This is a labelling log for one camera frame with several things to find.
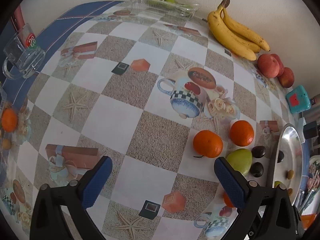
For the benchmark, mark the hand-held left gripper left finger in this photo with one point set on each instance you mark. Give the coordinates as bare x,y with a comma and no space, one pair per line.
98,180

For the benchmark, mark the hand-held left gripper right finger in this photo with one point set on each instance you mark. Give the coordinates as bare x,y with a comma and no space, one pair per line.
228,180

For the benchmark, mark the green apple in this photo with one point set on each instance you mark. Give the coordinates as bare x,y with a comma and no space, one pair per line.
238,160

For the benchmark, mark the dark plum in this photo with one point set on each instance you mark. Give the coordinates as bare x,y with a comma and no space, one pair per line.
257,169
280,156
258,151

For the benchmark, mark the small brown fruit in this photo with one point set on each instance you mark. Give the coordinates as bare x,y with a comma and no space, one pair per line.
290,173
290,191

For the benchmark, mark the round steel plate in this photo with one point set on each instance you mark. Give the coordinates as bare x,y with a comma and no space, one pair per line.
290,142

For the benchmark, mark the floral printed cloth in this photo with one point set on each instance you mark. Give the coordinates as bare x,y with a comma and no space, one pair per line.
313,175

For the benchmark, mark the clear plastic box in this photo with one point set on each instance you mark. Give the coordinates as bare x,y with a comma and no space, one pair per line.
5,165

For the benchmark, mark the black power adapter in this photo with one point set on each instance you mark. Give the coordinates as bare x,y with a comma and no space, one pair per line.
310,130

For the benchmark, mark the teal plastic box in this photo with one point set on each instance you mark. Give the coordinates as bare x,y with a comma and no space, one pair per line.
298,100

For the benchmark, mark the boxed orange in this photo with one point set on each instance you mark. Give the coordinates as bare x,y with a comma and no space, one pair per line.
9,120

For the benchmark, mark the red peach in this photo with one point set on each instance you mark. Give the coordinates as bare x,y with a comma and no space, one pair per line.
268,65
287,78
281,63

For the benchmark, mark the clear glass mug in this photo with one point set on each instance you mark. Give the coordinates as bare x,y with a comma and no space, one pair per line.
27,57

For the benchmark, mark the yellow banana bunch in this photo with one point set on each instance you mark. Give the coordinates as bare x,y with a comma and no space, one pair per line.
232,37

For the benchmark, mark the clear plastic clamshell container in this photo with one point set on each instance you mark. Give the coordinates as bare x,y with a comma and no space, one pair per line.
185,8

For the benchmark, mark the reddish wooden bar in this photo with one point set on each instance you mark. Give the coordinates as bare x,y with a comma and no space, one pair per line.
18,17

